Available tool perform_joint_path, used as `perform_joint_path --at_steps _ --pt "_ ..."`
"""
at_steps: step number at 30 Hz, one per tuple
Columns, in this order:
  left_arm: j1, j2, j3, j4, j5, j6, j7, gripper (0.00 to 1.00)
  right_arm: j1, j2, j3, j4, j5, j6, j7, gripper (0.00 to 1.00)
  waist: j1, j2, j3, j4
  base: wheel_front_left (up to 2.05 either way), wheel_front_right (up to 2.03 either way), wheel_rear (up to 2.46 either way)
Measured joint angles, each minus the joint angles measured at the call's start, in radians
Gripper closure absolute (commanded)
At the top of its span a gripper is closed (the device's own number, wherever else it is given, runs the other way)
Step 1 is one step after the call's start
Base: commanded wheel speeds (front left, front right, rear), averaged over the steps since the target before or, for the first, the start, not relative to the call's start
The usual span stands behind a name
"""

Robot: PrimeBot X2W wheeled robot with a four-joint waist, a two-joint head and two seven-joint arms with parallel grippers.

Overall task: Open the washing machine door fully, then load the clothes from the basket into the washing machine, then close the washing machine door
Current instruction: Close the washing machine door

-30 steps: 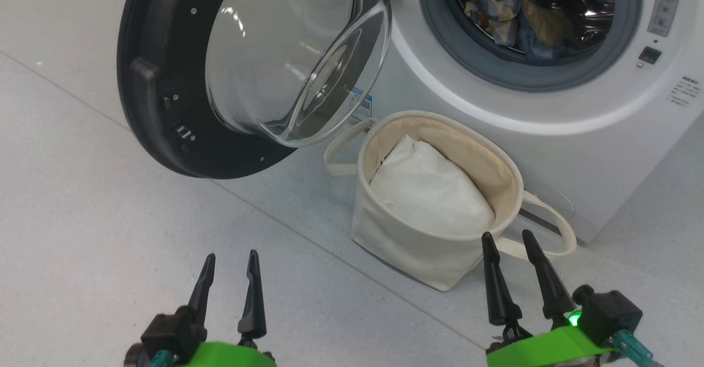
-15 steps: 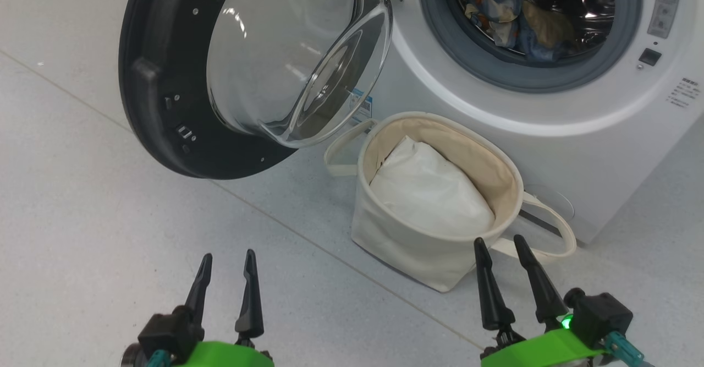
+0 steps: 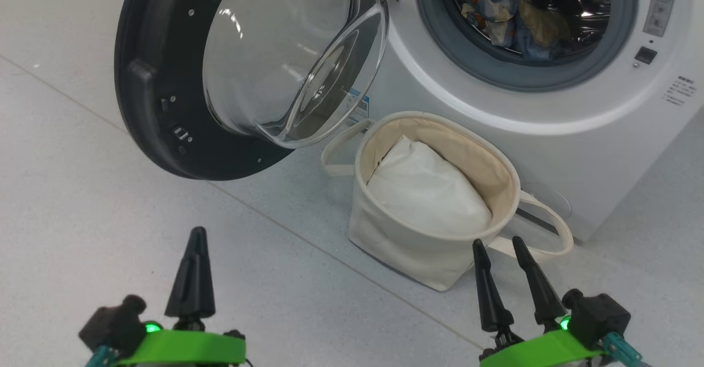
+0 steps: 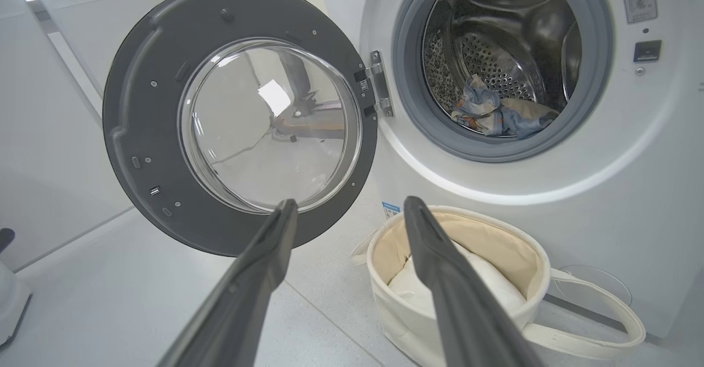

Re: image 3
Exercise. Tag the steel washing drum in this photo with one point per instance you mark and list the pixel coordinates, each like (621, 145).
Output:
(591, 4)

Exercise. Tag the white front-load washing machine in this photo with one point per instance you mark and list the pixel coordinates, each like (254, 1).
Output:
(594, 152)

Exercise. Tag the black round glass door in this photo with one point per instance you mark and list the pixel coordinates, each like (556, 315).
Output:
(159, 81)

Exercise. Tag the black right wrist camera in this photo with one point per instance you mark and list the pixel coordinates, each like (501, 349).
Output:
(597, 315)

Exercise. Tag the black door latch socket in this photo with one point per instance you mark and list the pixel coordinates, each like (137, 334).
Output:
(645, 55)

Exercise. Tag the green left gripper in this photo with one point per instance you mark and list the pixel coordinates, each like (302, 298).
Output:
(181, 348)

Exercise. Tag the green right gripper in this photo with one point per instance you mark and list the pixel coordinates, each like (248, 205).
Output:
(539, 353)

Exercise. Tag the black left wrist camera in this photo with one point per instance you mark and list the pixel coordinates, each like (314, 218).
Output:
(113, 323)

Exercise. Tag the blue energy label sticker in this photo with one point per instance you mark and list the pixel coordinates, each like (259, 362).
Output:
(360, 105)

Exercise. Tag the blue printed garment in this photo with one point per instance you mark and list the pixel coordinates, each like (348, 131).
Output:
(498, 4)

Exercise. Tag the grey warning sticker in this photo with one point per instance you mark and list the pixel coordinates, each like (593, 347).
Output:
(660, 6)

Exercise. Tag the cream canvas laundry basket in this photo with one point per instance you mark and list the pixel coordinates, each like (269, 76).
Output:
(407, 251)

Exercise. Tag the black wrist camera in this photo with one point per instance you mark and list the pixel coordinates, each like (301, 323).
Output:
(597, 315)
(113, 323)

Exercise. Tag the grey rubber door gasket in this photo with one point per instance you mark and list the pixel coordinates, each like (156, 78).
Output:
(440, 31)

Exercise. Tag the white cloth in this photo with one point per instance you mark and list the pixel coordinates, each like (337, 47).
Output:
(429, 191)

